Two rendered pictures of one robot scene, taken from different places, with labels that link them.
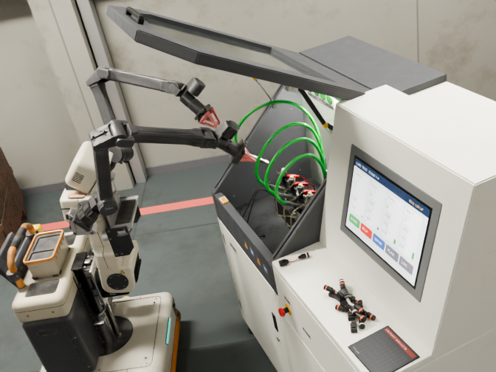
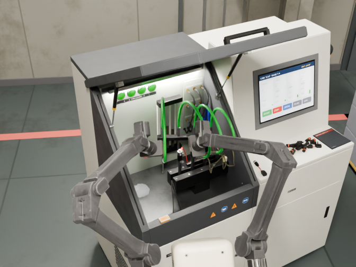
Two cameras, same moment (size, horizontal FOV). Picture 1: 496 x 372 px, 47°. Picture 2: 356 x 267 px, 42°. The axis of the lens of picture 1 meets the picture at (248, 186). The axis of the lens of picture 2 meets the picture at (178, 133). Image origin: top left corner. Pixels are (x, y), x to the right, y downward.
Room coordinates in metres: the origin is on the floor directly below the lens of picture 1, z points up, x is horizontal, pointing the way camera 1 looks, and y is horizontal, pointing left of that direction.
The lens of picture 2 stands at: (2.59, 1.68, 2.61)
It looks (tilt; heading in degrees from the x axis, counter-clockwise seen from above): 36 degrees down; 258
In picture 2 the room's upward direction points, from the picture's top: 1 degrees clockwise
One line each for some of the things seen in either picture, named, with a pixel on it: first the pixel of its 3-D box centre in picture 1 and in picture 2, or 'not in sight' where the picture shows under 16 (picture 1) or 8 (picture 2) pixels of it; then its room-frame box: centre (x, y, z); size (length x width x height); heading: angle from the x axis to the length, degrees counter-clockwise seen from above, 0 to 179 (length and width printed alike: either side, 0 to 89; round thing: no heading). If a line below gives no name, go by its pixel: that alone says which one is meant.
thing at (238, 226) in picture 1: (245, 237); (201, 215); (2.12, 0.06, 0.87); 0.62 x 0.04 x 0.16; 18
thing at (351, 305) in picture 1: (347, 302); (302, 144); (1.45, -0.25, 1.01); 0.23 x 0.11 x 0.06; 18
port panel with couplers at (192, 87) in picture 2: not in sight; (194, 104); (2.04, -0.49, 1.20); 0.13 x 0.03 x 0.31; 18
